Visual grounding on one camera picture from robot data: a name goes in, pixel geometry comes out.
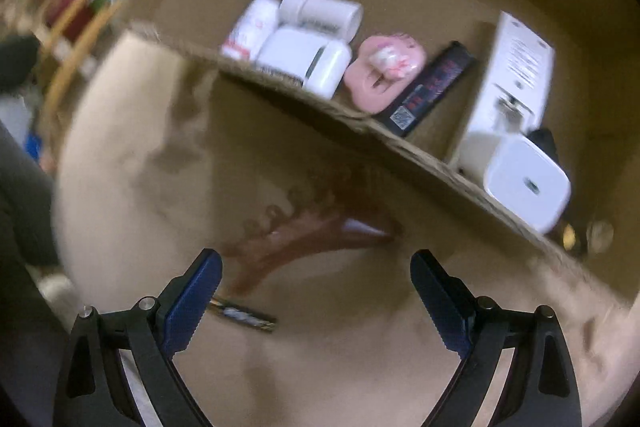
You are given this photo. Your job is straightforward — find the dark round object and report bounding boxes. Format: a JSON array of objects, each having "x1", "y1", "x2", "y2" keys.
[{"x1": 0, "y1": 34, "x2": 41, "y2": 92}]

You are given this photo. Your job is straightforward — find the brown translucent hair claw clip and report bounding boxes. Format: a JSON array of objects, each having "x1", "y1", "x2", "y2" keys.
[{"x1": 220, "y1": 167, "x2": 403, "y2": 295}]

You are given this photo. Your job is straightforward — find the white blue-label medicine bottle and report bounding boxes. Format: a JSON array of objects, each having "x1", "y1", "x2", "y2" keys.
[{"x1": 279, "y1": 0, "x2": 363, "y2": 44}]

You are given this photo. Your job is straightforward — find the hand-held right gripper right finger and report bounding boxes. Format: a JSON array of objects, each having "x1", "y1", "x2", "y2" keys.
[{"x1": 410, "y1": 249, "x2": 583, "y2": 427}]

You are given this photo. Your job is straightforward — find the wooden chair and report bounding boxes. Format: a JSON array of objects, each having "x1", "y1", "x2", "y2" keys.
[{"x1": 37, "y1": 0, "x2": 126, "y2": 118}]

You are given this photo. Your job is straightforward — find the white charger block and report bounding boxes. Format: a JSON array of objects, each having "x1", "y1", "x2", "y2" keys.
[{"x1": 482, "y1": 134, "x2": 572, "y2": 235}]

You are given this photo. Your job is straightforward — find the white earbuds case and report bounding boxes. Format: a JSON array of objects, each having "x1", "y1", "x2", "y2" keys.
[{"x1": 255, "y1": 28, "x2": 352, "y2": 100}]

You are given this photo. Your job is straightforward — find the white remote control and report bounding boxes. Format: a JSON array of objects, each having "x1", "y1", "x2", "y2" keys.
[{"x1": 457, "y1": 12, "x2": 556, "y2": 178}]

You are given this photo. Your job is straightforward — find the white red-label medicine bottle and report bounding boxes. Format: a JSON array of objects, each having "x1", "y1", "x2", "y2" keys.
[{"x1": 220, "y1": 0, "x2": 281, "y2": 60}]

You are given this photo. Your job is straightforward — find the black rectangular box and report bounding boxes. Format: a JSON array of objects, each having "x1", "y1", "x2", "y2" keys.
[{"x1": 375, "y1": 41, "x2": 477, "y2": 138}]

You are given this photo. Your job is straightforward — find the black gold battery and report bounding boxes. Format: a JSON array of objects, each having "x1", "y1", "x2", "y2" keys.
[{"x1": 212, "y1": 297, "x2": 277, "y2": 334}]

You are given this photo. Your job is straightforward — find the pink hair clip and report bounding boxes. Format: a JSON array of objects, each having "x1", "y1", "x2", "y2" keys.
[{"x1": 344, "y1": 34, "x2": 427, "y2": 115}]

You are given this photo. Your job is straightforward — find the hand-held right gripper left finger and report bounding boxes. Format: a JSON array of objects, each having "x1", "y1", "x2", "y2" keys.
[{"x1": 54, "y1": 248, "x2": 223, "y2": 427}]

